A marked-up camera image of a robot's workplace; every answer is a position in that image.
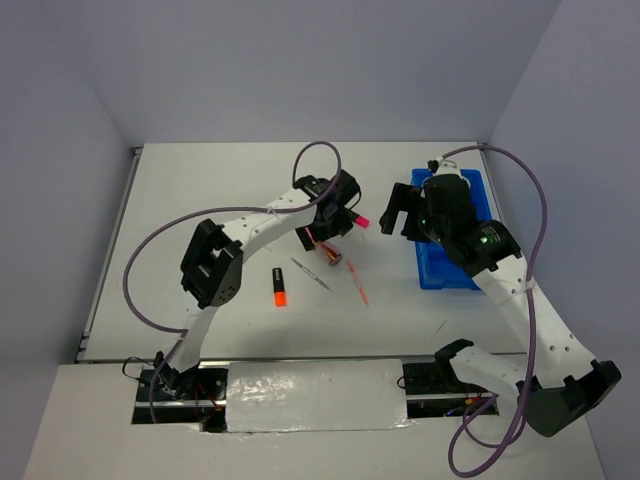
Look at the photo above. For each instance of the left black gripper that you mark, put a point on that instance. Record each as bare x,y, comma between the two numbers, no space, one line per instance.
339,224

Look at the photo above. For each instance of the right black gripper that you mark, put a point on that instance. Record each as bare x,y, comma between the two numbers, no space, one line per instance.
401,199

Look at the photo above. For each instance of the slim silver pen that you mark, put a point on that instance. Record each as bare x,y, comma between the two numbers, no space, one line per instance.
309,273

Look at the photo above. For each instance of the red transparent pen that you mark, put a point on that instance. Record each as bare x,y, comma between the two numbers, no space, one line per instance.
358,283

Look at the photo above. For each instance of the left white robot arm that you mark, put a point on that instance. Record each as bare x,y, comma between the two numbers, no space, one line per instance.
314,208

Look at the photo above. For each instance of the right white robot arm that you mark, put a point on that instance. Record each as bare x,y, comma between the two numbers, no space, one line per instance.
566,380

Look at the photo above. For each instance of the pink cap black highlighter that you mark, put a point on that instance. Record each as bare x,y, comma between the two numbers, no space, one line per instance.
361,221

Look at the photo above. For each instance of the blue plastic compartment tray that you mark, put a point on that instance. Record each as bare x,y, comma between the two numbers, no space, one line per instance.
435,270

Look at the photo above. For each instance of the orange cap black highlighter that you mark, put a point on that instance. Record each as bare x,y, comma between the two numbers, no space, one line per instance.
279,291

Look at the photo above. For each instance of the white foil covered panel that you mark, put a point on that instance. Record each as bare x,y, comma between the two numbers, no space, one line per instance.
315,396

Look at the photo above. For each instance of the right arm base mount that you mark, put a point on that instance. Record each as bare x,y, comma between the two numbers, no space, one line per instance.
430,393

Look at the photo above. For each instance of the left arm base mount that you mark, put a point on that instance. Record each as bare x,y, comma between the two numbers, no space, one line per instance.
202,404

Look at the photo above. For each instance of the aluminium table edge rail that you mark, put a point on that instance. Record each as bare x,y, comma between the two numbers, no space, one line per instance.
85,335

